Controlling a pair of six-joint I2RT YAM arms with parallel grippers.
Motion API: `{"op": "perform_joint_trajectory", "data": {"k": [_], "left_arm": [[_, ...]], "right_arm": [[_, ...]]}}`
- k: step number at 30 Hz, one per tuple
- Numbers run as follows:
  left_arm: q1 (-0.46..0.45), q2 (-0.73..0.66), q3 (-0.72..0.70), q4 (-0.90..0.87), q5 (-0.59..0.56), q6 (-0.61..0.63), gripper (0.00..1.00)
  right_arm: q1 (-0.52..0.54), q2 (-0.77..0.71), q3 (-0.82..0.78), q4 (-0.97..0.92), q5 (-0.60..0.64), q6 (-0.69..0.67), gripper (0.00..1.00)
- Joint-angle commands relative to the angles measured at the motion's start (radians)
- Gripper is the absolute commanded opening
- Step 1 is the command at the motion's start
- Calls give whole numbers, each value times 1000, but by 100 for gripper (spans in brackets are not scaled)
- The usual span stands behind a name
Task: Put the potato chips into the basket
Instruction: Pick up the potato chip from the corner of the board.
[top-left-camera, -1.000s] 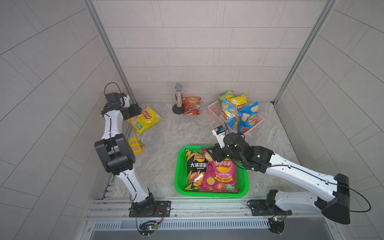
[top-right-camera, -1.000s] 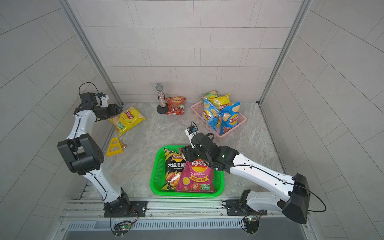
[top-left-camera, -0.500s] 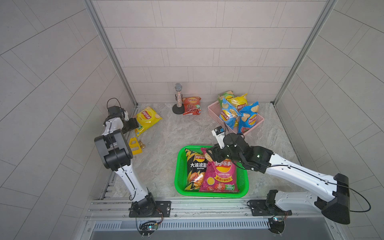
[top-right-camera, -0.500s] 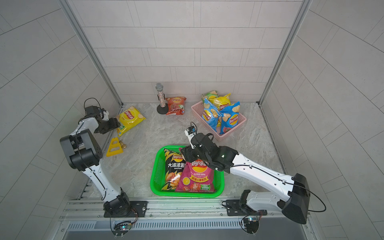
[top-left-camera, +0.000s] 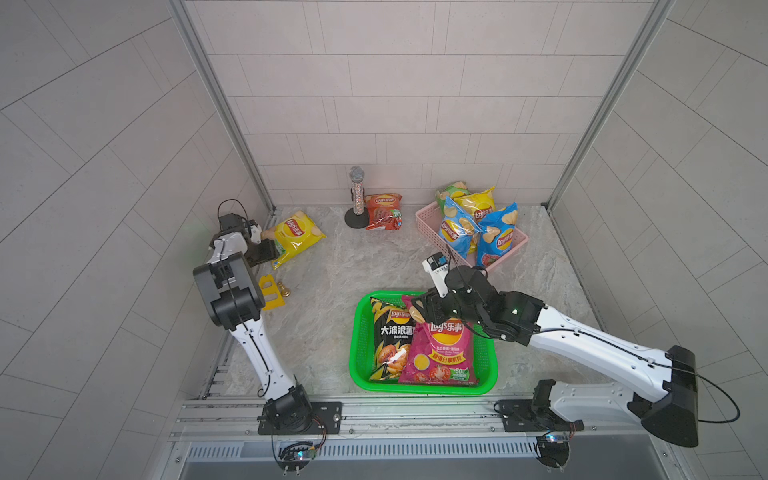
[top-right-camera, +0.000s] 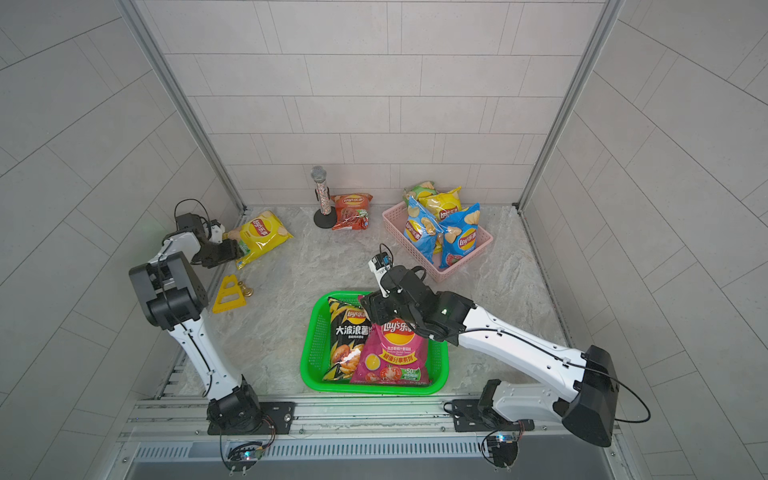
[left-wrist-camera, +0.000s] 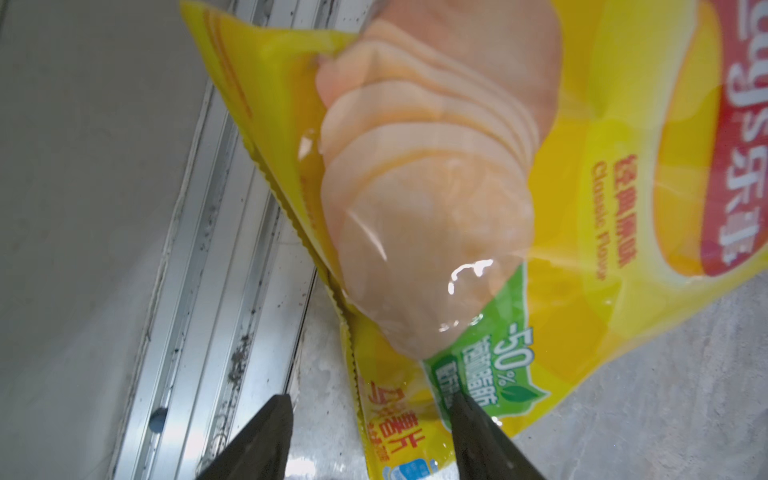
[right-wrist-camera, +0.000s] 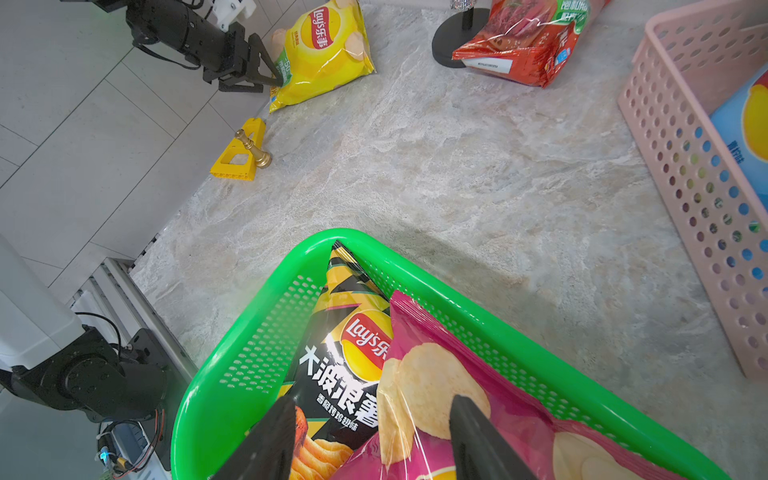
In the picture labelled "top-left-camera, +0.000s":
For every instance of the black orange snack bag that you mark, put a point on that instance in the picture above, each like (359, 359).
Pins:
(393, 334)

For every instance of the light blue chips bag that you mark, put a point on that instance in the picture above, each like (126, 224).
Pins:
(458, 227)

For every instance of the green cucumber chips bag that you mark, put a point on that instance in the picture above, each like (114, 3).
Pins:
(455, 190)

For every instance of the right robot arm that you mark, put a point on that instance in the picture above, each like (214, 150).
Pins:
(656, 389)

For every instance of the glass jar on stand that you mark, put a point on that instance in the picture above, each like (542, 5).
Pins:
(357, 217)

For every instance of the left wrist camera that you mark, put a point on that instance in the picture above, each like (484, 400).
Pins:
(254, 232)

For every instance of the green plastic basket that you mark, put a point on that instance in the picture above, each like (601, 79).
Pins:
(361, 356)

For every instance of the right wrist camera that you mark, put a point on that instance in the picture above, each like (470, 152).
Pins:
(437, 267)

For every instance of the right circuit board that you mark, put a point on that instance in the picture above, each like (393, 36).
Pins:
(552, 451)

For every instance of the circuit board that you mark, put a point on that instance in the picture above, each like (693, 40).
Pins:
(552, 451)
(296, 456)

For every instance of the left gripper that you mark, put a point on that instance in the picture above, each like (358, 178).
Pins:
(265, 252)

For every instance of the left circuit board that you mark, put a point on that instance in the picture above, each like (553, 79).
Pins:
(296, 456)

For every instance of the red chips bag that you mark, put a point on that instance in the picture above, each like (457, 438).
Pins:
(384, 211)

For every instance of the yellow chips bag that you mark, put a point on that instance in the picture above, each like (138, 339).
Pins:
(293, 236)
(479, 204)

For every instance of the pink chips bag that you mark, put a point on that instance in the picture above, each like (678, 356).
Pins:
(439, 354)

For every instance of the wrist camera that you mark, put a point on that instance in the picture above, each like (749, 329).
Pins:
(437, 267)
(254, 232)

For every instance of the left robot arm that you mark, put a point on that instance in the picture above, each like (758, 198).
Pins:
(235, 302)

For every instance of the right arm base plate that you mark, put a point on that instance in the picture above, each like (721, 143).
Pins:
(524, 415)

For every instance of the aluminium rail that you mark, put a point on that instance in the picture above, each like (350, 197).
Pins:
(364, 416)

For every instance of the yellow plastic frame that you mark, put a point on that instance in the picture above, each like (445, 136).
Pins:
(271, 292)

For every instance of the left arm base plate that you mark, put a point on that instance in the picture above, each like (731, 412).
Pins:
(323, 417)

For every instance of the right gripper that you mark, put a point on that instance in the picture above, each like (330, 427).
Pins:
(430, 301)

